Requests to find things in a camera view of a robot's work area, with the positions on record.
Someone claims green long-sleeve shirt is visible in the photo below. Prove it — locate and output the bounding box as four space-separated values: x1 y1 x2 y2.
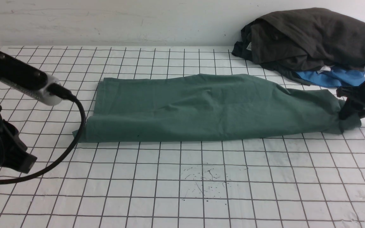
79 74 361 143

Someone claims blue crumpled garment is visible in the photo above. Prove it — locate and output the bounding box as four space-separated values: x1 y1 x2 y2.
295 66 365 88

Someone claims dark grey crumpled garment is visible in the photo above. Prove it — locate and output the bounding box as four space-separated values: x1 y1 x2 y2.
232 8 365 85

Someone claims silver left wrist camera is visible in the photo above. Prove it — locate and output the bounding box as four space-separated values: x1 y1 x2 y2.
0 51 72 106

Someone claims black left camera cable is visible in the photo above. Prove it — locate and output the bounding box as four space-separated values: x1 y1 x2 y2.
0 84 86 185

